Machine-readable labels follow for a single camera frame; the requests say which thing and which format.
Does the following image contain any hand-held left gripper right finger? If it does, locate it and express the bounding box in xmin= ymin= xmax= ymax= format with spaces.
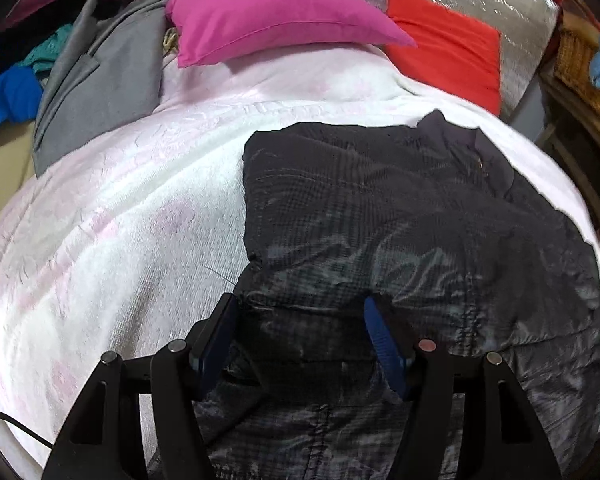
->
xmin=362 ymin=296 xmax=563 ymax=480

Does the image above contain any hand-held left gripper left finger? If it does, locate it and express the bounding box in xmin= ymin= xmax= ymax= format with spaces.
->
xmin=40 ymin=292 xmax=238 ymax=480

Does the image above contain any dark navy puffer jacket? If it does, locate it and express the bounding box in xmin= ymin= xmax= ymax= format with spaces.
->
xmin=147 ymin=109 xmax=600 ymax=480

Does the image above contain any white pink blanket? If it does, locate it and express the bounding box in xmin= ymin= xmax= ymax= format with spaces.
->
xmin=0 ymin=42 xmax=600 ymax=480

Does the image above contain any cream leather sofa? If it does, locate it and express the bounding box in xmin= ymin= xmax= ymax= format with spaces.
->
xmin=0 ymin=120 xmax=38 ymax=241

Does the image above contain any grey garment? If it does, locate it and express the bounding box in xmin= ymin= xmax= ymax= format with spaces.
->
xmin=32 ymin=0 xmax=173 ymax=178

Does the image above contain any wooden side table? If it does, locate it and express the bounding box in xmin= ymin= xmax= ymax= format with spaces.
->
xmin=540 ymin=70 xmax=600 ymax=241

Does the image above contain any red pillow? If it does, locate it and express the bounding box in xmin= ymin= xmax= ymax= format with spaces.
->
xmin=384 ymin=0 xmax=502 ymax=117

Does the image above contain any bright blue garment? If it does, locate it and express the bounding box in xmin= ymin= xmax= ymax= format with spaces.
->
xmin=0 ymin=67 xmax=45 ymax=150

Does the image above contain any wicker basket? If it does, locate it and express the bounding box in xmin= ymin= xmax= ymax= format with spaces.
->
xmin=552 ymin=27 xmax=600 ymax=121

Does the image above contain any magenta pillow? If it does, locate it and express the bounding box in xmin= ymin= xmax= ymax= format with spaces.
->
xmin=165 ymin=0 xmax=418 ymax=68

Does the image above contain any teal garment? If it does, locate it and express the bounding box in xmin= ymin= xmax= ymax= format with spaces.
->
xmin=15 ymin=25 xmax=76 ymax=76

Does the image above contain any black cable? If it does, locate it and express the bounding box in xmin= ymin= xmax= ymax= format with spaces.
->
xmin=0 ymin=407 xmax=56 ymax=448

